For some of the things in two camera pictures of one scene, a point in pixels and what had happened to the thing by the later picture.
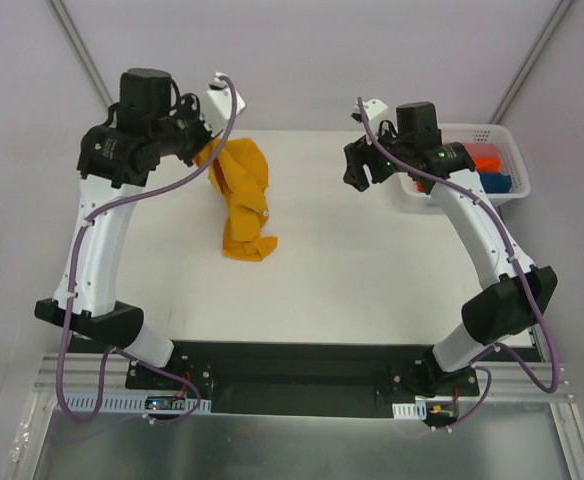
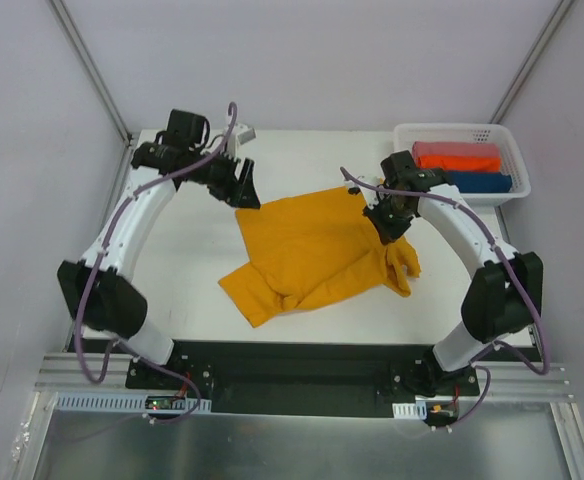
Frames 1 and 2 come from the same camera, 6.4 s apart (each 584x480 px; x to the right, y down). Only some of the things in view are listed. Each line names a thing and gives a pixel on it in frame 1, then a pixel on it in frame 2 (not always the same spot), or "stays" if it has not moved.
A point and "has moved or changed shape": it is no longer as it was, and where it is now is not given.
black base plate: x=292 y=378 stays
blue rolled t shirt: x=496 y=182 stays
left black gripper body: x=195 y=138 to x=237 y=179
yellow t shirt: x=240 y=172 has moved or changed shape
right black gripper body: x=360 y=161 to x=389 y=222
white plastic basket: x=487 y=133 stays
